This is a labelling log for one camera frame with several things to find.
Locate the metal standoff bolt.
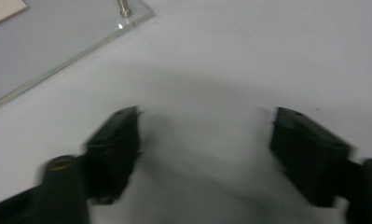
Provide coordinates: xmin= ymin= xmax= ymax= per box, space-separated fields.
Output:
xmin=117 ymin=0 xmax=132 ymax=19

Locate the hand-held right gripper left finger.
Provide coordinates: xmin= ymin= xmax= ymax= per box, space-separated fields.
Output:
xmin=84 ymin=105 xmax=142 ymax=205

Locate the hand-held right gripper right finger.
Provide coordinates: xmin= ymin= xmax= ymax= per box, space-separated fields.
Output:
xmin=270 ymin=106 xmax=352 ymax=208

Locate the clear acrylic plate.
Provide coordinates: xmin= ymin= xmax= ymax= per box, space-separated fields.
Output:
xmin=0 ymin=0 xmax=156 ymax=112

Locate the beige paper card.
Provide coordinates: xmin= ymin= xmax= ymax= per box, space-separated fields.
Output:
xmin=0 ymin=0 xmax=29 ymax=29

